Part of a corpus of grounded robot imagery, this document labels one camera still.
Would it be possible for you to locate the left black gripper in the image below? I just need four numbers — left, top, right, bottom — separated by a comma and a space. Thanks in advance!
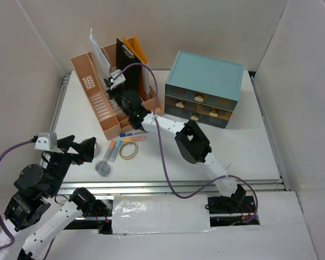
48, 134, 97, 196

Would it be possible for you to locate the clear document pouch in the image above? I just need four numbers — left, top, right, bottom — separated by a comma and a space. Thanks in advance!
89, 29, 111, 89

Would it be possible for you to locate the black clipboard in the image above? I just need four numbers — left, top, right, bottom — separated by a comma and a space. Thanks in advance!
116, 38, 144, 98

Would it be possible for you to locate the orange folder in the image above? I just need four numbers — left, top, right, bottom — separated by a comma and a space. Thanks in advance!
122, 34, 150, 101

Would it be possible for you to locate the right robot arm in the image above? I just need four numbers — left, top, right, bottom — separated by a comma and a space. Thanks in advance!
104, 77, 246, 212

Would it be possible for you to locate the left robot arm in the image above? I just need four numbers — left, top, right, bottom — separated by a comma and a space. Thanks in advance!
0, 132, 111, 259

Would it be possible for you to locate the grey tape roll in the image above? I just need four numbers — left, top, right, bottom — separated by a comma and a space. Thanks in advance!
94, 142, 100, 157

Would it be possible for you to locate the pink plastic file organizer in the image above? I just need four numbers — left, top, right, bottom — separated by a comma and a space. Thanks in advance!
70, 36, 156, 140

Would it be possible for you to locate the orange blue glue stick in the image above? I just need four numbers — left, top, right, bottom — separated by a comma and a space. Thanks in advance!
103, 139, 122, 162

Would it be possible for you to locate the blue white marker pen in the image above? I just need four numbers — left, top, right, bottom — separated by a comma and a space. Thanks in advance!
119, 131, 147, 138

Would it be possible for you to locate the pink yellow highlighter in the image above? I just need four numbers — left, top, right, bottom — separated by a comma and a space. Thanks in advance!
121, 136, 147, 142

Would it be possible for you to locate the teal drawer cabinet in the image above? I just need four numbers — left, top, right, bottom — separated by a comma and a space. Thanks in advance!
164, 51, 244, 128

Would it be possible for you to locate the white foil covered plate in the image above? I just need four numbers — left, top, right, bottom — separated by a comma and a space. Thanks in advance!
112, 195, 211, 235

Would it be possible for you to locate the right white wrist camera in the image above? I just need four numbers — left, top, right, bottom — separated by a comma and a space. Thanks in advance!
109, 69, 126, 90

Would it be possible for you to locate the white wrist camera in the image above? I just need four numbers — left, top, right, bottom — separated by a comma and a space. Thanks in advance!
109, 69, 126, 90
34, 132, 57, 151

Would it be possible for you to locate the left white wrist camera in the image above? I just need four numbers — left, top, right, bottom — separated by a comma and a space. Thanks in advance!
34, 132, 57, 151

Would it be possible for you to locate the aluminium rail frame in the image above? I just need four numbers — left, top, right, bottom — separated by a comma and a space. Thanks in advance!
53, 72, 285, 196

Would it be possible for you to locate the beige masking tape ring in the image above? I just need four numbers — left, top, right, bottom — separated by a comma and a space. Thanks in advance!
117, 141, 138, 161

